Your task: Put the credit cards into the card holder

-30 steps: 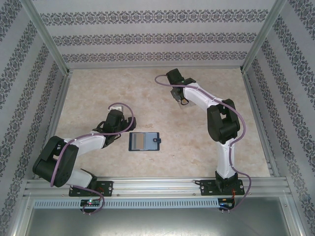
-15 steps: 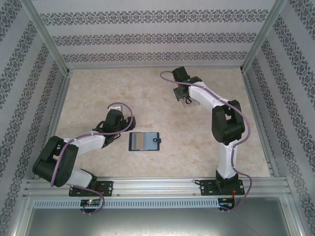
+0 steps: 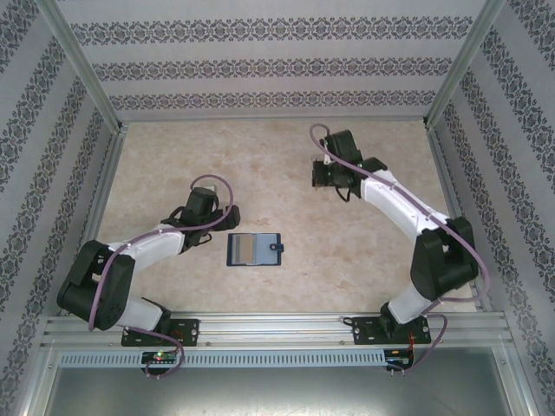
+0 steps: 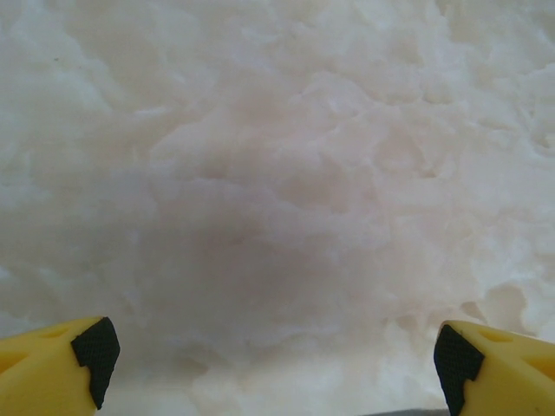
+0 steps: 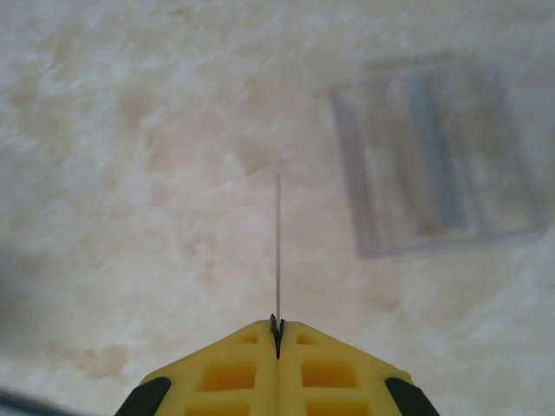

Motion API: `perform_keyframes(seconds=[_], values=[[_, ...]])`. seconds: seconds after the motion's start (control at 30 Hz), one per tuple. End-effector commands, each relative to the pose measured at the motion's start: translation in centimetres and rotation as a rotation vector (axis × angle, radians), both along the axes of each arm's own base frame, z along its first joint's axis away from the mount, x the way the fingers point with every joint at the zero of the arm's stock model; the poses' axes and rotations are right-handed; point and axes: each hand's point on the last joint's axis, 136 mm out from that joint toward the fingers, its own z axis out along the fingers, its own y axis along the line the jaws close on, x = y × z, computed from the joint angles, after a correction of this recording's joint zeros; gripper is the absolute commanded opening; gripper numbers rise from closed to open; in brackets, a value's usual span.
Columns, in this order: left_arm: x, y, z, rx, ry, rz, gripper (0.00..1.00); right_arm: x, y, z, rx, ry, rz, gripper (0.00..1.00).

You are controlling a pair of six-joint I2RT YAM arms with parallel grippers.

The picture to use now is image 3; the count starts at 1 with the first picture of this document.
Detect blue leather card holder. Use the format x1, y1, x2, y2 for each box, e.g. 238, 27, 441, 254
225, 231, 286, 267

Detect grey metal panel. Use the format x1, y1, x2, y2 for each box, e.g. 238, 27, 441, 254
41, 344, 528, 416

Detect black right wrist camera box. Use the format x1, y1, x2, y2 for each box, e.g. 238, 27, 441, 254
323, 129, 363, 168

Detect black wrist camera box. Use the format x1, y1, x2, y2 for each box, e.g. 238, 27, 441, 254
186, 184, 219, 216
323, 129, 363, 168

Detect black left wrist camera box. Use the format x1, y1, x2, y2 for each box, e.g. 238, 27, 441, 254
186, 184, 219, 216

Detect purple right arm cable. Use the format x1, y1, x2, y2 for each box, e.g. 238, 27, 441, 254
308, 124, 491, 304

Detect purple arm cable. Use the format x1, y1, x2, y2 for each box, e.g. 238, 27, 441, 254
308, 124, 491, 304
88, 173, 238, 333

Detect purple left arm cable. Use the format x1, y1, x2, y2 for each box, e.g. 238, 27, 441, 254
88, 173, 238, 333

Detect aluminium side rail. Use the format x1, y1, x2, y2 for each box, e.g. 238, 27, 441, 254
41, 123, 129, 343
424, 123, 495, 313

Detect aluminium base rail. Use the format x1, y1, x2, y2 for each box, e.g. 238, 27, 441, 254
42, 309, 513, 348

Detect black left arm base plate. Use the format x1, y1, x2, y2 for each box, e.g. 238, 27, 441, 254
121, 318, 201, 348

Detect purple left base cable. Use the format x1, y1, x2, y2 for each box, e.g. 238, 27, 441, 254
123, 331, 187, 380

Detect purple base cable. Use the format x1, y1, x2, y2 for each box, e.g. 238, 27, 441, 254
405, 312, 450, 374
123, 331, 187, 380

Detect slotted grey cable duct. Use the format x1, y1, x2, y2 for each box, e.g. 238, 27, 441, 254
58, 348, 387, 369

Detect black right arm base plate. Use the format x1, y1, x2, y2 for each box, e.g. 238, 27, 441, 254
350, 315, 434, 347

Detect aluminium frame post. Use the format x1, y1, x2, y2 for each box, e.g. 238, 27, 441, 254
42, 0, 122, 129
422, 0, 511, 129

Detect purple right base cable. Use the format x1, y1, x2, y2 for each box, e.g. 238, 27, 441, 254
405, 312, 450, 374

